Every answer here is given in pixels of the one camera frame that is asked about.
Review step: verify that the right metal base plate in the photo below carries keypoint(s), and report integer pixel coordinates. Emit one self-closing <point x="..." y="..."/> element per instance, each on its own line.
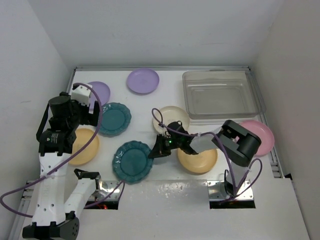
<point x="217" y="192"/>

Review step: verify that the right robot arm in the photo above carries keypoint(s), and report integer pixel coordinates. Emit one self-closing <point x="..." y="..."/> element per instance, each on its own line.
<point x="238" y="145"/>

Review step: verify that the pink plate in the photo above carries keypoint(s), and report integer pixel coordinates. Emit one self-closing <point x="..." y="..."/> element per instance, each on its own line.
<point x="263" y="132"/>

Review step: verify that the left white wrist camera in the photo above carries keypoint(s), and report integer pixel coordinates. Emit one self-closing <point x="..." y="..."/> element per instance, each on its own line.
<point x="81" y="94"/>

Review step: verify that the purple plate near left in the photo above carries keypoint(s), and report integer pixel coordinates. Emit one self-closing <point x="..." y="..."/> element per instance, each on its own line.
<point x="103" y="91"/>

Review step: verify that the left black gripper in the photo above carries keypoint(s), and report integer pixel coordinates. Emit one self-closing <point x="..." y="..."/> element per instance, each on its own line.
<point x="89" y="119"/>

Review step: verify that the clear plastic bin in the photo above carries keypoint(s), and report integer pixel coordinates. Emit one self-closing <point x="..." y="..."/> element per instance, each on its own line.
<point x="212" y="95"/>

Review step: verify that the teal scalloped plate front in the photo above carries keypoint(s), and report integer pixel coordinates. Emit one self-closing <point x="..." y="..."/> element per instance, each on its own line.
<point x="130" y="162"/>

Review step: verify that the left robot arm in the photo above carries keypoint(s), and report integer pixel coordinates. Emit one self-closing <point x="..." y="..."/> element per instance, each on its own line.
<point x="56" y="218"/>

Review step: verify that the purple plate at back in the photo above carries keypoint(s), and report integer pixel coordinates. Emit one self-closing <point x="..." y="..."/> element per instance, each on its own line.
<point x="143" y="81"/>

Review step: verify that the teal scalloped plate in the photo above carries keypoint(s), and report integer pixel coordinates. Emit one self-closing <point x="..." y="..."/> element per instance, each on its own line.
<point x="116" y="118"/>
<point x="130" y="162"/>

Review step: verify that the orange plate centre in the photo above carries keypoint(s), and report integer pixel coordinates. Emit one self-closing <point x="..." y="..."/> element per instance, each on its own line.
<point x="199" y="163"/>

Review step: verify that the cream plate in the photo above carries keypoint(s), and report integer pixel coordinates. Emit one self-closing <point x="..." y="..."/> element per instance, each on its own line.
<point x="169" y="114"/>

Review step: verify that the teal scalloped plate back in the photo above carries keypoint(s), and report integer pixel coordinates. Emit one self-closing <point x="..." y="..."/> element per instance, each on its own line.
<point x="116" y="118"/>

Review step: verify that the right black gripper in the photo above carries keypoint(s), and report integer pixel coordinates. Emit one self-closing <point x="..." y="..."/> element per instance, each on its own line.
<point x="159" y="150"/>

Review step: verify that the purple plate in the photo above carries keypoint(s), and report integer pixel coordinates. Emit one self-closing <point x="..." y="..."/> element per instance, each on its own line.
<point x="103" y="91"/>
<point x="143" y="81"/>

